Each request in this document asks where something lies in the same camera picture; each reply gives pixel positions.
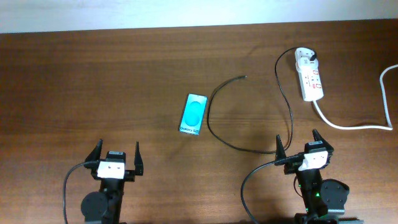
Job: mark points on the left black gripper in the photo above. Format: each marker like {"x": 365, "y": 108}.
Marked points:
{"x": 129, "y": 175}

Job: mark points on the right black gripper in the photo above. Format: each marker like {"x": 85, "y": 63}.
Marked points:
{"x": 289, "y": 168}

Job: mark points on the blue-screen Galaxy smartphone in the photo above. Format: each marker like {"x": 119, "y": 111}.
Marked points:
{"x": 193, "y": 114}

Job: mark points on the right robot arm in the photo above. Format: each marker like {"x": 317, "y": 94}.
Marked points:
{"x": 324, "y": 199}

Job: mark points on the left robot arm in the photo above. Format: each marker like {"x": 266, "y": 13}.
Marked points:
{"x": 104, "y": 205}

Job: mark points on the white USB charger plug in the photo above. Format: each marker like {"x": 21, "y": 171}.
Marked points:
{"x": 305, "y": 59}

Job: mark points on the white power strip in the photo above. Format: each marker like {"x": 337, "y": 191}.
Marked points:
{"x": 311, "y": 85}

